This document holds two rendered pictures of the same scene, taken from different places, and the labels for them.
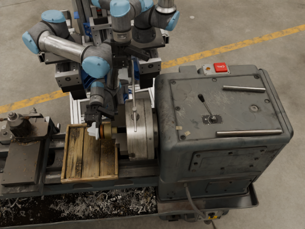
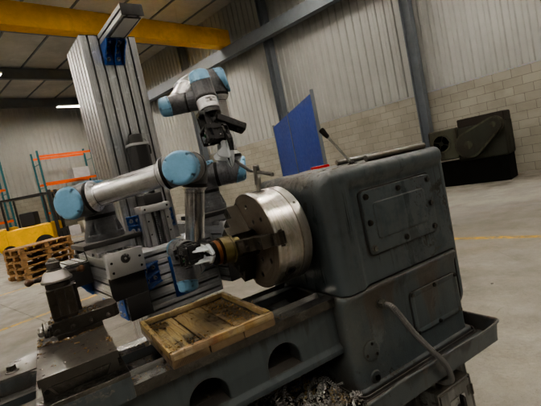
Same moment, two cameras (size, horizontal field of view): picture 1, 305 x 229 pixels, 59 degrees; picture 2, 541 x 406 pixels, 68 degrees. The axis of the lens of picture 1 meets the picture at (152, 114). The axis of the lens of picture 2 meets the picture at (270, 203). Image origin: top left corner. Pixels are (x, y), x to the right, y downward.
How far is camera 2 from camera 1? 1.23 m
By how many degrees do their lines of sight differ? 54
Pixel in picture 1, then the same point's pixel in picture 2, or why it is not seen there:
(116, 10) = (199, 73)
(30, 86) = not seen: outside the picture
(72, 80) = (132, 261)
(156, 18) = (223, 166)
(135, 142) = (276, 211)
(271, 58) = not seen: hidden behind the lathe
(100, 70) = (190, 160)
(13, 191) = (69, 395)
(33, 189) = (117, 374)
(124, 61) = (220, 129)
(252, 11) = not seen: hidden behind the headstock
